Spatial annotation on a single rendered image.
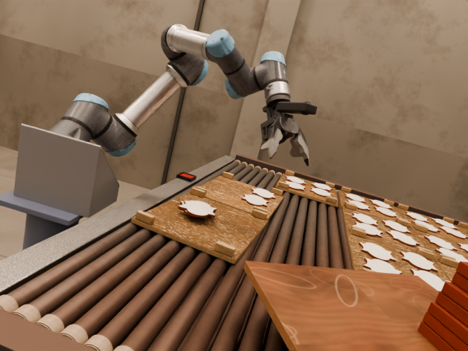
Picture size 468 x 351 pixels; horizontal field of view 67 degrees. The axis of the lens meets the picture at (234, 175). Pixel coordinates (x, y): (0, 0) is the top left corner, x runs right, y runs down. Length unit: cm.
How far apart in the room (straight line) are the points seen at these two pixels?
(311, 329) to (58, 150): 93
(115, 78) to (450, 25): 349
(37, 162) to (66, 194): 14
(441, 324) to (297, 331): 27
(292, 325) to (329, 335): 7
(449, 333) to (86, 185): 102
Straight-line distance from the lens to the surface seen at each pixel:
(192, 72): 144
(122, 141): 141
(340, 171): 402
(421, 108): 416
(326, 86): 394
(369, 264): 130
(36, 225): 137
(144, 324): 75
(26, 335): 68
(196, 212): 118
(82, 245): 100
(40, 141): 128
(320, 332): 66
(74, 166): 123
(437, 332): 79
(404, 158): 415
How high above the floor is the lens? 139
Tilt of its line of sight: 14 degrees down
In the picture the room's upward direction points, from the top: 15 degrees clockwise
